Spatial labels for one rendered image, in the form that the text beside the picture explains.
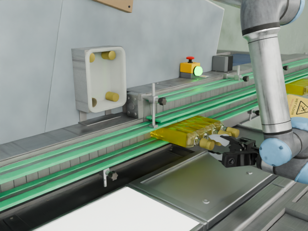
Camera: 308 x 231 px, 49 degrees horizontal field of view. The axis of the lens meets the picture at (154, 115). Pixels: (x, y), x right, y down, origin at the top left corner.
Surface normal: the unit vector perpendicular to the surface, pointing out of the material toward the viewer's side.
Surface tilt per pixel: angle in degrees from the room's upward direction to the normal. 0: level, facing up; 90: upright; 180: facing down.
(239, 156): 30
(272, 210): 90
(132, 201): 90
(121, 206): 90
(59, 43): 0
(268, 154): 91
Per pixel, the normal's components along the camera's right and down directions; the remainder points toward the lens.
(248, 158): 0.28, 0.29
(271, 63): 0.03, 0.08
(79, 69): -0.69, 0.21
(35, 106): 0.72, 0.19
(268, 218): 0.00, -0.96
